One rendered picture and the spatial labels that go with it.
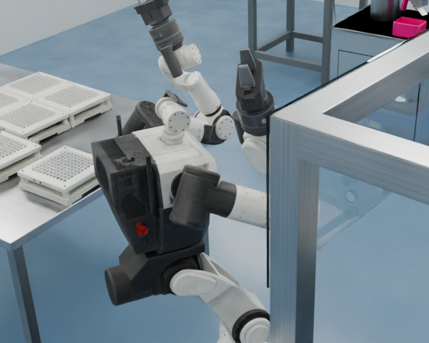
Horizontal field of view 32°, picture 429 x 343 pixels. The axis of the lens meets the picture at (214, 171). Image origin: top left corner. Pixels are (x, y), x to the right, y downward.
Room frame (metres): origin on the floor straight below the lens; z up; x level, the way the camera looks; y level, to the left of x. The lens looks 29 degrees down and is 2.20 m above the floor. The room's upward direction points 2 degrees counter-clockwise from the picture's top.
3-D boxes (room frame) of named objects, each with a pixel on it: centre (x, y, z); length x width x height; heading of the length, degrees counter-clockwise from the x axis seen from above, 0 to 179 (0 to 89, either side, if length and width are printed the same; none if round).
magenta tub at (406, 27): (4.13, -1.15, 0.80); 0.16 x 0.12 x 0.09; 53
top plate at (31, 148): (2.57, 0.84, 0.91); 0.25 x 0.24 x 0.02; 141
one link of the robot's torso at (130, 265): (1.81, 0.19, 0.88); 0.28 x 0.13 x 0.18; 112
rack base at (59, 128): (2.86, 0.77, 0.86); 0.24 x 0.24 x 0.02; 50
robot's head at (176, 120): (1.83, 0.11, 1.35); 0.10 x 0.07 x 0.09; 22
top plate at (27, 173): (2.41, 0.55, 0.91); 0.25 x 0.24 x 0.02; 144
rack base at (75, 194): (2.41, 0.55, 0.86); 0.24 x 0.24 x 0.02; 54
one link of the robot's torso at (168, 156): (1.82, 0.16, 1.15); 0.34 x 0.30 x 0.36; 22
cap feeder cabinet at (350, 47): (4.38, -1.15, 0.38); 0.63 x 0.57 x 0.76; 53
